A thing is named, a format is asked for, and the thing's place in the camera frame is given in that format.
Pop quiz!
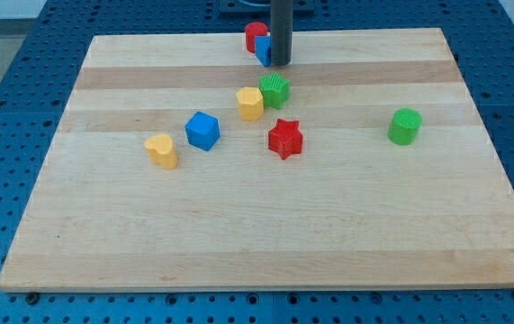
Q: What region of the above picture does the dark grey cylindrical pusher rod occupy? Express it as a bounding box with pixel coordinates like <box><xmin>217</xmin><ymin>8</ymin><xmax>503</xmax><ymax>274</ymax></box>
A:
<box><xmin>270</xmin><ymin>0</ymin><xmax>293</xmax><ymax>66</ymax></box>

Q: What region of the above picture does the yellow hexagon block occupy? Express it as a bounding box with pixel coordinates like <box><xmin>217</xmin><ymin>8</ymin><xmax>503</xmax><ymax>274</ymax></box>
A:
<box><xmin>236</xmin><ymin>86</ymin><xmax>264</xmax><ymax>122</ymax></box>

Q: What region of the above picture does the blue cube block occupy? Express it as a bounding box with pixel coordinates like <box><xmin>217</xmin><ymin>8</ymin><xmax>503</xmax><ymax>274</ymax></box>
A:
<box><xmin>185</xmin><ymin>112</ymin><xmax>221</xmax><ymax>151</ymax></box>

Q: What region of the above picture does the red cylinder block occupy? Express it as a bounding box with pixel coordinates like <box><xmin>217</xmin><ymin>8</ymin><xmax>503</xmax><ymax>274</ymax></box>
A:
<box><xmin>244</xmin><ymin>22</ymin><xmax>268</xmax><ymax>53</ymax></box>

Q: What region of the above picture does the blue triangle block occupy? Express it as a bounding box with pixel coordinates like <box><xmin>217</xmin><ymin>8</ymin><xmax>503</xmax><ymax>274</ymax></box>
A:
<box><xmin>255</xmin><ymin>36</ymin><xmax>271</xmax><ymax>68</ymax></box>

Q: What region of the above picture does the green star block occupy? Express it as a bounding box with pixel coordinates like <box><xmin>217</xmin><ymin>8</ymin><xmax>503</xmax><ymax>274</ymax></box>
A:
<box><xmin>259</xmin><ymin>72</ymin><xmax>290</xmax><ymax>109</ymax></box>

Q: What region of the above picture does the red star block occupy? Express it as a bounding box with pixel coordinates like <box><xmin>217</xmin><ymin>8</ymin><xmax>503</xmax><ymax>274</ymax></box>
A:
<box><xmin>268</xmin><ymin>119</ymin><xmax>303</xmax><ymax>160</ymax></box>

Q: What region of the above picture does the green cylinder block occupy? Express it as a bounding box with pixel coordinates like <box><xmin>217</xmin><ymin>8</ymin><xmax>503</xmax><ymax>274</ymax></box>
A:
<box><xmin>387</xmin><ymin>108</ymin><xmax>422</xmax><ymax>146</ymax></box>

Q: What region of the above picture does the wooden board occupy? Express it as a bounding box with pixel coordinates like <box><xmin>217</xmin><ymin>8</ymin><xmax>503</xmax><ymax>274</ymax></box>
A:
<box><xmin>0</xmin><ymin>28</ymin><xmax>514</xmax><ymax>293</ymax></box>

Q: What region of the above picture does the yellow heart block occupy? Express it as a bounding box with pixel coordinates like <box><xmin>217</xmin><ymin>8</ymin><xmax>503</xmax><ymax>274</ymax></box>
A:
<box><xmin>144</xmin><ymin>133</ymin><xmax>178</xmax><ymax>169</ymax></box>

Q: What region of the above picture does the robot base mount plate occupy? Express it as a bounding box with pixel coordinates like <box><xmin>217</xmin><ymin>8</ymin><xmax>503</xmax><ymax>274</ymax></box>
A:
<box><xmin>215</xmin><ymin>0</ymin><xmax>316</xmax><ymax>14</ymax></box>

